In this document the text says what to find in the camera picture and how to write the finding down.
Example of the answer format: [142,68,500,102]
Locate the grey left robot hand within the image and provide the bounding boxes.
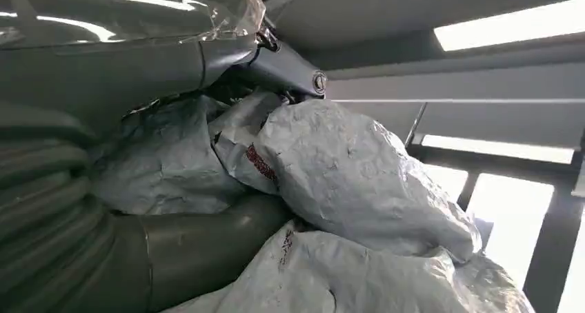
[0,0,328,313]

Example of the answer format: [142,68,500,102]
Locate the grey plastic parcel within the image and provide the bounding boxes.
[91,91,535,313]

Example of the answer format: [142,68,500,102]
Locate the ceiling light panel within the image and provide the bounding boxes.
[433,0,585,52]

